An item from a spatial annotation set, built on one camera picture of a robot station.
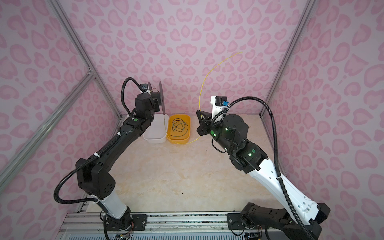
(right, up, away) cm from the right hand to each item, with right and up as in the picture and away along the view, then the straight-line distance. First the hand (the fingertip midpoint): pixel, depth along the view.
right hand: (196, 111), depth 57 cm
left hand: (-25, +11, +23) cm, 35 cm away
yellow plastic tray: (-7, +1, +58) cm, 58 cm away
